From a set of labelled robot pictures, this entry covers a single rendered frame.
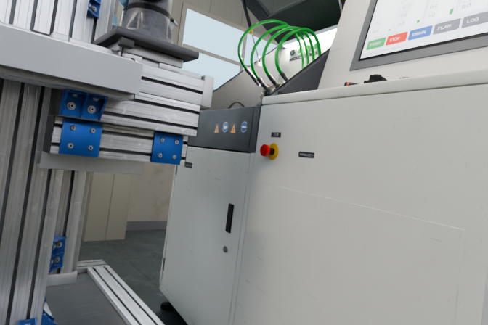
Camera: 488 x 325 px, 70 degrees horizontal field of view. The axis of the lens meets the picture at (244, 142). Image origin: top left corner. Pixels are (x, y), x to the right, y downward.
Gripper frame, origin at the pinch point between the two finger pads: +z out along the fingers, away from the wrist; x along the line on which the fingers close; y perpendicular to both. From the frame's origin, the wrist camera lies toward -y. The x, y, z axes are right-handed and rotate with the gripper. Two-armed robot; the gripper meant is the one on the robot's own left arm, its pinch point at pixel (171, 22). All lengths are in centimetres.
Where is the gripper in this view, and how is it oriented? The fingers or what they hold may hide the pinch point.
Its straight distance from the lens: 207.1
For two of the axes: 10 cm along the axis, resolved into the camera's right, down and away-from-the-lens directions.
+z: 4.3, 0.9, 9.0
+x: 8.7, 2.3, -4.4
